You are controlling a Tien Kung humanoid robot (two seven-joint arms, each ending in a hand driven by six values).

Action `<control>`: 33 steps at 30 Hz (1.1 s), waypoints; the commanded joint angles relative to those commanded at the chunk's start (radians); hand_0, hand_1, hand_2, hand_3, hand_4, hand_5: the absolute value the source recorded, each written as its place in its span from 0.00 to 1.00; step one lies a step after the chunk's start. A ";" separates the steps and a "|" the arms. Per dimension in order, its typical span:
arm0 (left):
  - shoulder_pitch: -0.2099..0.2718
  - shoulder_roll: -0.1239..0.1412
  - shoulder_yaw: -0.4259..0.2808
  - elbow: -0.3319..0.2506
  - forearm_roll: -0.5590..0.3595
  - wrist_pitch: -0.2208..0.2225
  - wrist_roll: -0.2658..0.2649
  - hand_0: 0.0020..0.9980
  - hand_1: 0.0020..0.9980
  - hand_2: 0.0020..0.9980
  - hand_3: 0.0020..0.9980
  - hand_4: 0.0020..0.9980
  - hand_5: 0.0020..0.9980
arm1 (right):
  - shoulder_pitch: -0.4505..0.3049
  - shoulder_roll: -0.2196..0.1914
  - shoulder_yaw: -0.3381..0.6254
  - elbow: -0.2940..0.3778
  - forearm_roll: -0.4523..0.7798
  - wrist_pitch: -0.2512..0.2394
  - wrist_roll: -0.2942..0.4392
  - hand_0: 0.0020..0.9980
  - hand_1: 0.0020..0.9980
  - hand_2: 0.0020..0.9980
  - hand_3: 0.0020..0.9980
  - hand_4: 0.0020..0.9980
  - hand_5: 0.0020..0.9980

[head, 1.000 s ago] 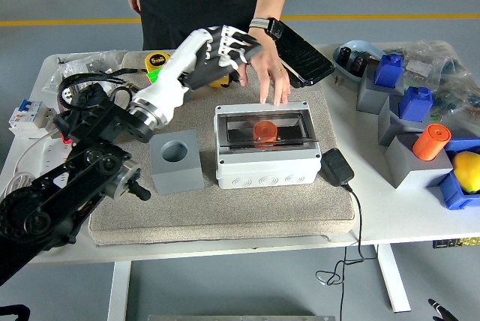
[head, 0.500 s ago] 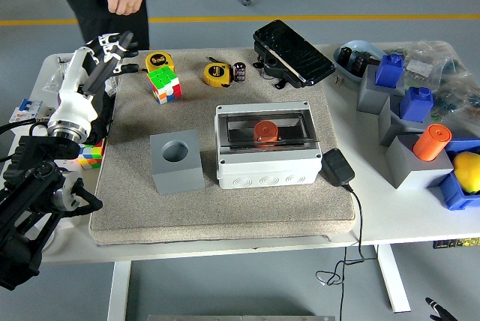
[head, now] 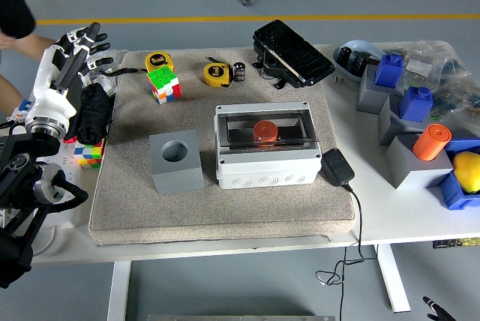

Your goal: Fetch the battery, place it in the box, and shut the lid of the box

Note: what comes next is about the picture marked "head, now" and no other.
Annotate yellow tape measure black label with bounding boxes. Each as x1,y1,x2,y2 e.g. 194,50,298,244
97,52,176,77

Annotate light blue bowl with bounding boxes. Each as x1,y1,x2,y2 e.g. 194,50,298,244
332,39,387,84

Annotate blue plastic bin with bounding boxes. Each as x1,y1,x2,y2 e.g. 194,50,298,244
436,137,480,212

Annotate grey block holder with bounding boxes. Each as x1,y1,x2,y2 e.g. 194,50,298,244
355,64,406,115
377,94,425,146
384,133,455,190

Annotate clear plastic bag of parts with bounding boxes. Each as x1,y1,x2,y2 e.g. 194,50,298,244
80,49,128,97

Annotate black electronic component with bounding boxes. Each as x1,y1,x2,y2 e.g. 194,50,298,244
339,46,356,65
352,54,368,74

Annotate black cylindrical capacitor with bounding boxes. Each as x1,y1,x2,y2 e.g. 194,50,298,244
232,61,248,83

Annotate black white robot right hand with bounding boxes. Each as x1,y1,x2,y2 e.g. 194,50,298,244
422,295,457,321

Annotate colourful puzzle cube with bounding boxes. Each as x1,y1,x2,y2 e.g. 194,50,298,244
145,65,183,106
73,136,106,170

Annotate orange cylinder battery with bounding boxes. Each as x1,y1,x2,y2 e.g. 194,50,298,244
252,120,281,149
412,123,452,162

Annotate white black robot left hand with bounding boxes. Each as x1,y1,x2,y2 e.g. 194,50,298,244
25,22,115,131

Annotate blue plastic block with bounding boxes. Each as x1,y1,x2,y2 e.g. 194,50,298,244
374,53,405,88
398,86,434,122

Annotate black table control panel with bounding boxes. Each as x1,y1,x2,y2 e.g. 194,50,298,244
432,237,480,250

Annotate grey-brown mat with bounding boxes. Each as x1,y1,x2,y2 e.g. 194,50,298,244
88,47,356,246

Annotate white table leg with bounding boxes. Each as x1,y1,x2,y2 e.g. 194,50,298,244
107,260,131,321
374,244,412,314

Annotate grey block with round hole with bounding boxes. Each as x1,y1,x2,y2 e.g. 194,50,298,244
148,129,206,195

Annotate black power cord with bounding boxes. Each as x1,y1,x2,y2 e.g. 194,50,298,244
315,181,378,321

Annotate yellow lemon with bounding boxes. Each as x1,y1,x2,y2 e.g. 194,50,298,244
451,151,480,193

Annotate glossy black case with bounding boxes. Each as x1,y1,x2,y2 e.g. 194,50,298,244
252,19,336,89

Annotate white junction box with lid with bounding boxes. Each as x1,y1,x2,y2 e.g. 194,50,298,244
213,101,323,190

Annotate black cloth bundle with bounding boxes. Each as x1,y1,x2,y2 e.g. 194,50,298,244
65,82,116,146

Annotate black power adapter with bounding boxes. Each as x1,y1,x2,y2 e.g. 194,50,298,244
321,147,356,188

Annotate white power strip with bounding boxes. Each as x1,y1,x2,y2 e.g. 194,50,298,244
35,139,102,206

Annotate clear bags of components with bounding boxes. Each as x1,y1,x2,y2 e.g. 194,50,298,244
382,39,480,119

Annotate white cable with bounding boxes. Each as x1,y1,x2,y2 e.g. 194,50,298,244
0,204,63,257

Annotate white circuit breaker blue lever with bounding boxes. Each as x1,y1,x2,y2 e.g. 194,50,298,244
7,97,37,125

